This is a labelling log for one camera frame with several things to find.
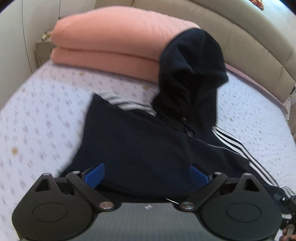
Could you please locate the navy striped hooded jacket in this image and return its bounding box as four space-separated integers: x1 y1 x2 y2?
61 28 292 199

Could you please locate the person's right hand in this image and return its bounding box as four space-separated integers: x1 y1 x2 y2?
279 228 288 241

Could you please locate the floral quilted bed cover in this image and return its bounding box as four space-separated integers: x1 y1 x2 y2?
1 61 295 240

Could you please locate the beige bedside table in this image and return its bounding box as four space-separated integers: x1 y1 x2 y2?
34 39 56 68

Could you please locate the folded pink blanket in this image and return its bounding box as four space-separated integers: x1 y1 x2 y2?
51 6 198 83

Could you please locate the beige padded headboard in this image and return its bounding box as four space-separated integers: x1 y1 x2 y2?
1 1 295 103

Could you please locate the orange plush toy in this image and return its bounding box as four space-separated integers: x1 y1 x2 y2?
249 0 264 11

